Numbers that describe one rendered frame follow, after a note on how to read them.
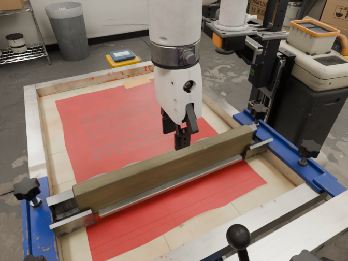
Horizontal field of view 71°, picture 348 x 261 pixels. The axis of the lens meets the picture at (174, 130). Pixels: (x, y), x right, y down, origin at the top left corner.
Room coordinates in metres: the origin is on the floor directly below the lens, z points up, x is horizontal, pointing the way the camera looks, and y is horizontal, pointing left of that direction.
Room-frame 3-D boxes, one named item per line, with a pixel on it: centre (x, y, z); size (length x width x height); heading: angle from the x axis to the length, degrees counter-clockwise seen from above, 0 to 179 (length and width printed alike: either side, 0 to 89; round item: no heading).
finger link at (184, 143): (0.33, -0.02, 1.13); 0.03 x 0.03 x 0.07; 26
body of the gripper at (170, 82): (0.37, 0.00, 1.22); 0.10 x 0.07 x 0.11; 26
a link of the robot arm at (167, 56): (0.36, 0.00, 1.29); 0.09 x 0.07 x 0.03; 26
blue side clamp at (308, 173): (0.46, -0.26, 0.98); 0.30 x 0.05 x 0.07; 27
